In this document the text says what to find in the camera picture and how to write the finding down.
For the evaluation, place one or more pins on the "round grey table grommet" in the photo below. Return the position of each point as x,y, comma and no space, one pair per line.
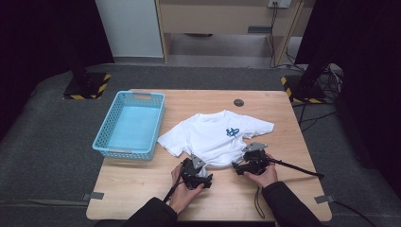
238,102

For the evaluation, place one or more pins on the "person's right hand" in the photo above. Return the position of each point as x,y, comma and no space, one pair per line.
267,178

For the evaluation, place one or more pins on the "white power strip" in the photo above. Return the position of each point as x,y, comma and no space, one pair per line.
279,3

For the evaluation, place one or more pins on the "light wooden desk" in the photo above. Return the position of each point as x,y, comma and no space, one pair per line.
214,15

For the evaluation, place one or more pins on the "black stand with striped base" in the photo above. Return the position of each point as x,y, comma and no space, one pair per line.
307,86
85,83

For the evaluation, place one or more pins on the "grey tape piece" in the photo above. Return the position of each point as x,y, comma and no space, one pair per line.
97,195
324,199

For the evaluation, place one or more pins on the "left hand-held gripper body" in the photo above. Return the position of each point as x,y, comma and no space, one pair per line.
191,173

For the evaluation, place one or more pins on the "black curtain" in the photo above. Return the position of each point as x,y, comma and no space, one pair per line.
38,38
369,78

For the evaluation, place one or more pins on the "blue perforated plastic basket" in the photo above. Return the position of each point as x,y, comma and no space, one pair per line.
132,127

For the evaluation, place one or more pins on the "white t-shirt with blue print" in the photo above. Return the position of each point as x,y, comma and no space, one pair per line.
208,135

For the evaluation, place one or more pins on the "person's left hand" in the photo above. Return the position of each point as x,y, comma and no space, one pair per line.
181,197

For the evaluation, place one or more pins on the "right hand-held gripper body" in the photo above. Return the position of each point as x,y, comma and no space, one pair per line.
257,160

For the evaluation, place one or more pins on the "white cabinet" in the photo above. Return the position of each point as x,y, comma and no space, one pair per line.
132,28

